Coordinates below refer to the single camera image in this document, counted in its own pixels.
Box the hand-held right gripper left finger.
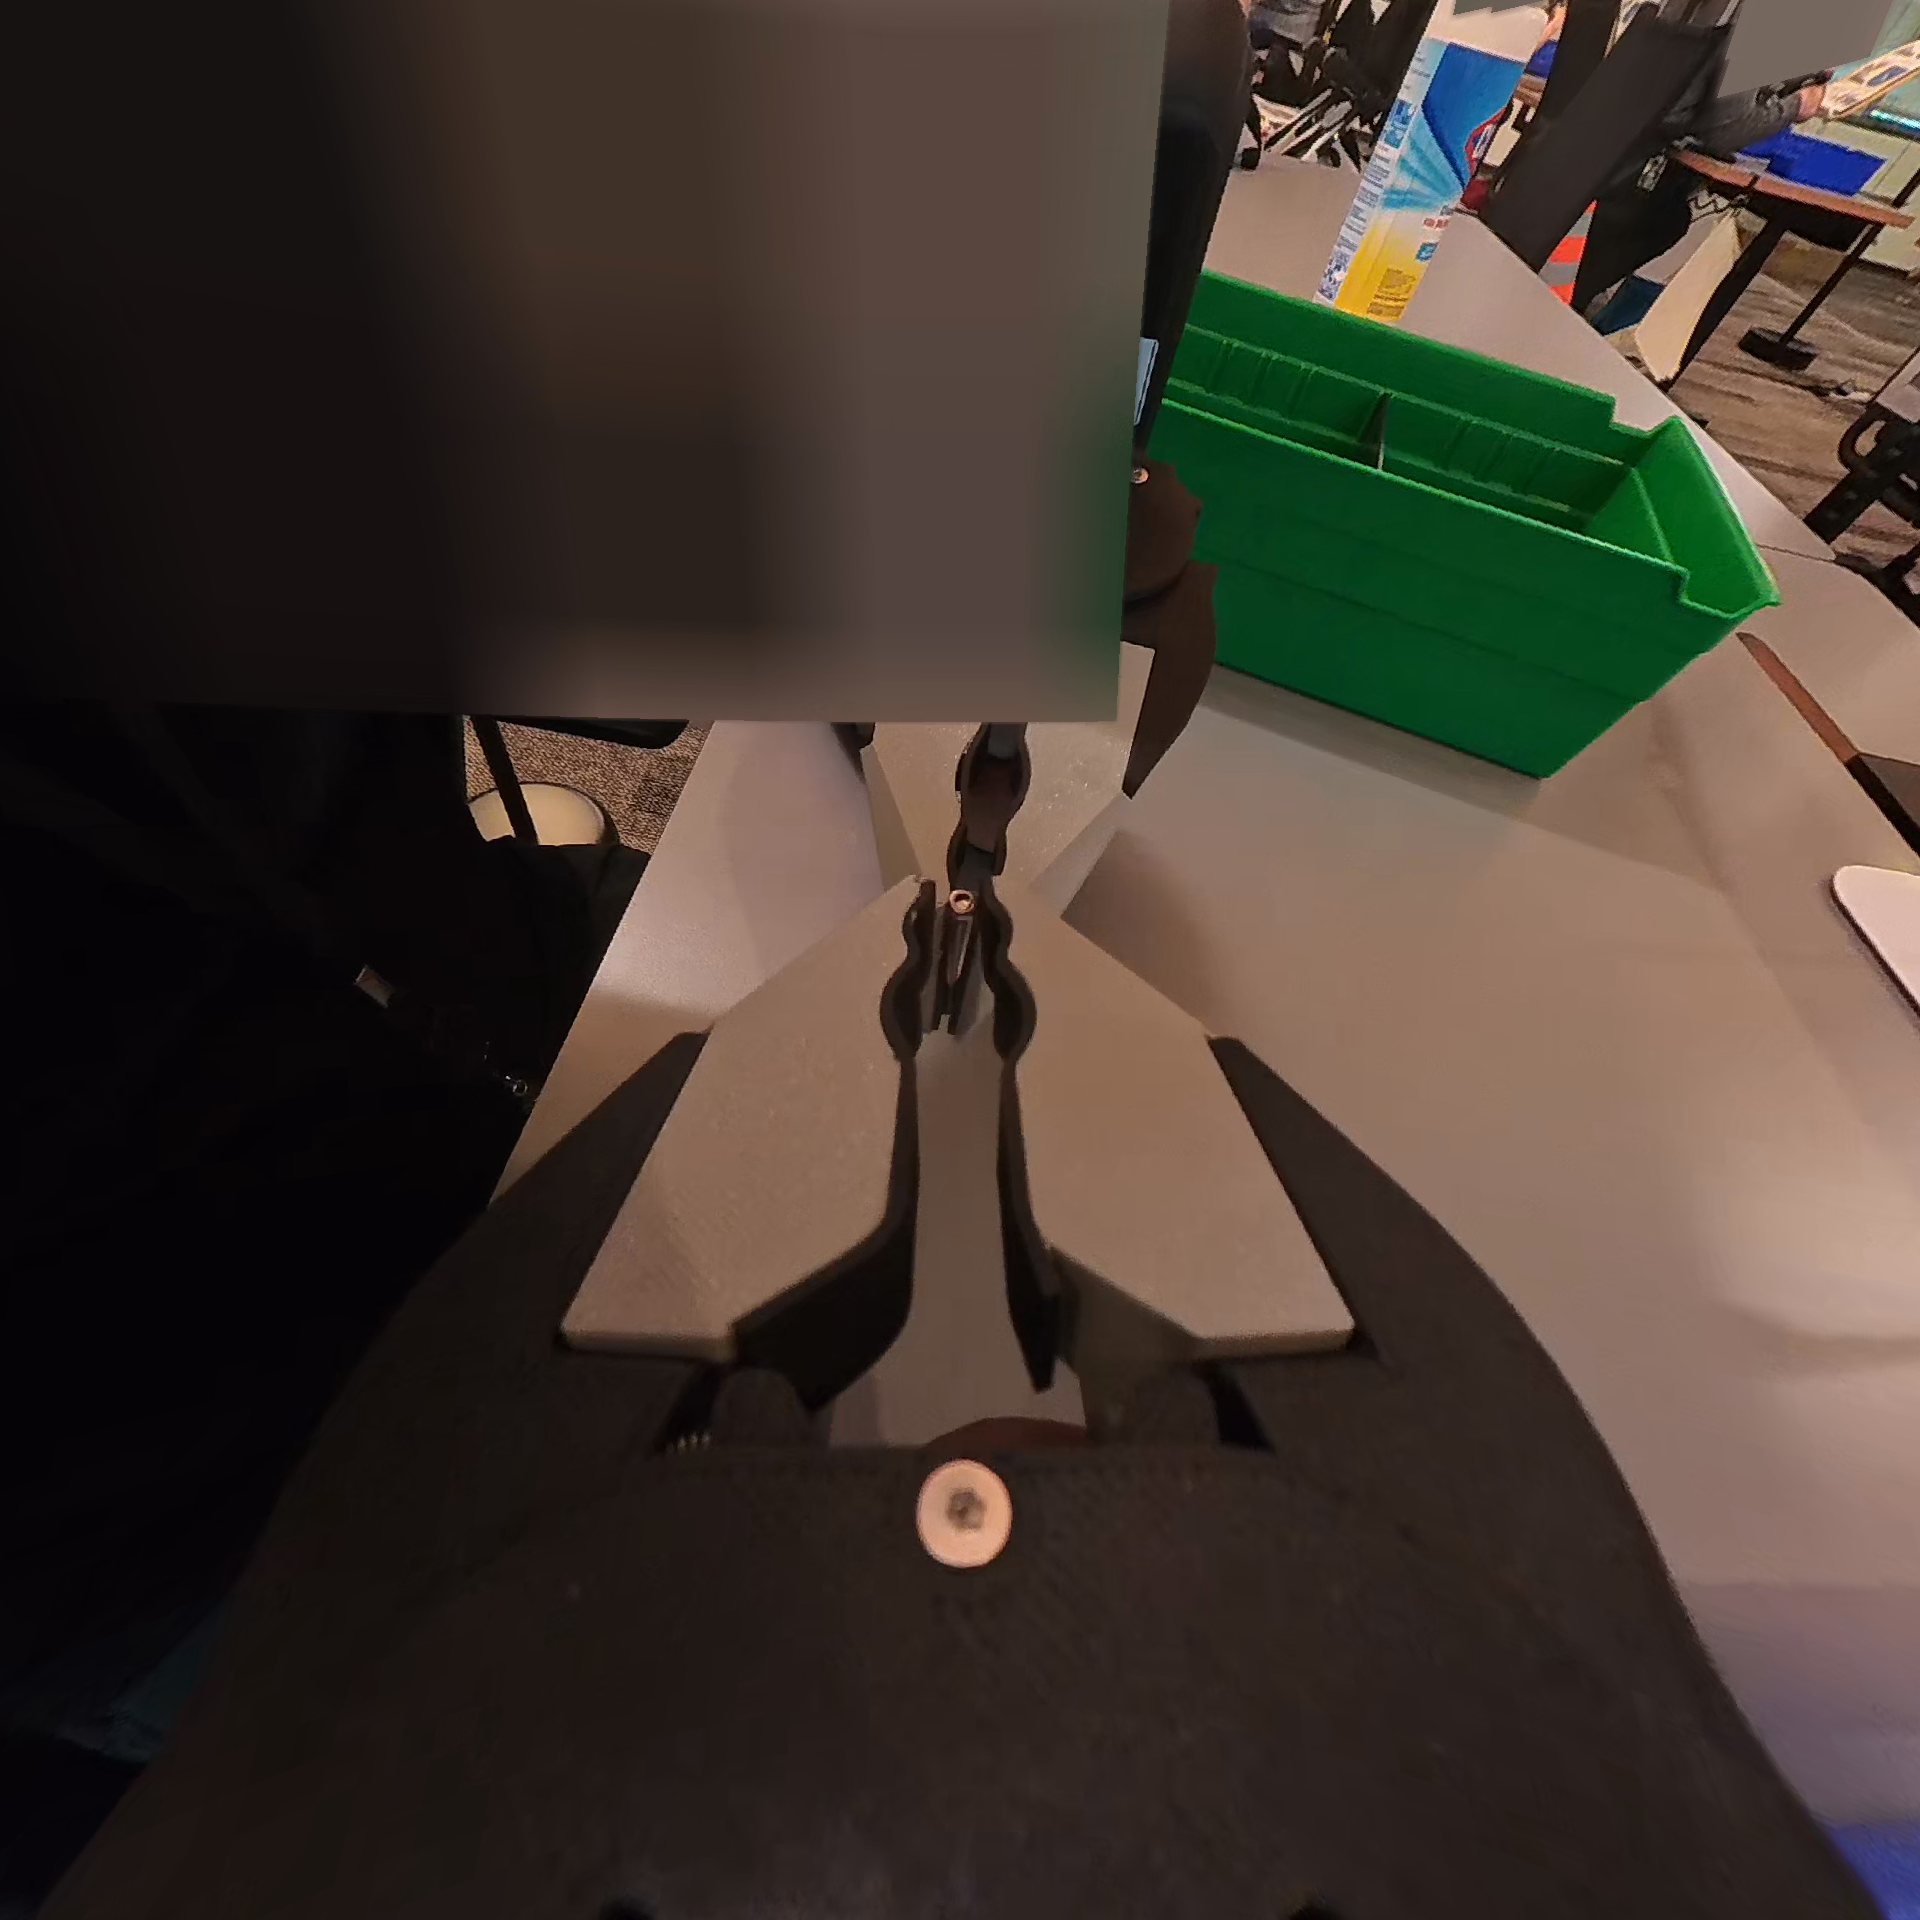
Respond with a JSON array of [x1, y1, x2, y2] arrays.
[[561, 873, 941, 1416]]

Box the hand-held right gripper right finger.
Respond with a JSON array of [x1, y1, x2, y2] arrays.
[[976, 877, 1361, 1426]]

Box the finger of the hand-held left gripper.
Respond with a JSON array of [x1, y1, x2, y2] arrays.
[[978, 720, 1130, 921], [858, 720, 999, 889]]

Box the green plastic bin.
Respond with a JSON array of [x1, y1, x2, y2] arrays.
[[1152, 269, 1784, 780]]

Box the disinfectant wipes canister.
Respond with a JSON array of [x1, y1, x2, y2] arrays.
[[1312, 37, 1503, 324]]

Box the person's body in black clothes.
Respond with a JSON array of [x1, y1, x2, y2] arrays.
[[0, 704, 663, 1772]]

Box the group of black office chairs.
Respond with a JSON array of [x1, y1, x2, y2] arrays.
[[1247, 0, 1443, 169]]

